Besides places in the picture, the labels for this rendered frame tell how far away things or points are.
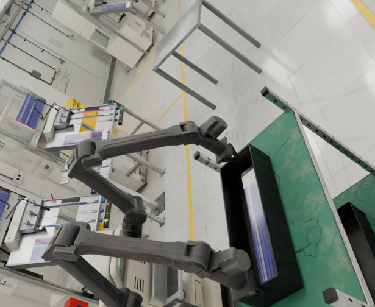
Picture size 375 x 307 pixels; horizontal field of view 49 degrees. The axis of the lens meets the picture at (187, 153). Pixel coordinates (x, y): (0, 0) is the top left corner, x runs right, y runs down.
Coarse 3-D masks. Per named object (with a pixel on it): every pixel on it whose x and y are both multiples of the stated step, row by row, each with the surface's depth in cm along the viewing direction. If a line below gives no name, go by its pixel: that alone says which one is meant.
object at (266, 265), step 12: (252, 168) 161; (252, 180) 157; (252, 192) 154; (252, 204) 151; (252, 216) 147; (252, 228) 144; (264, 228) 140; (264, 240) 137; (264, 252) 134; (264, 264) 132; (264, 276) 130
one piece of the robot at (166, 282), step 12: (156, 264) 168; (156, 276) 165; (168, 276) 167; (180, 276) 161; (156, 288) 161; (168, 288) 163; (180, 288) 157; (156, 300) 158; (168, 300) 158; (180, 300) 156
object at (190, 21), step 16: (192, 16) 379; (224, 16) 399; (176, 32) 396; (192, 32) 367; (208, 32) 366; (240, 32) 410; (160, 48) 415; (176, 48) 382; (224, 48) 377; (160, 64) 397; (192, 64) 447; (176, 80) 415
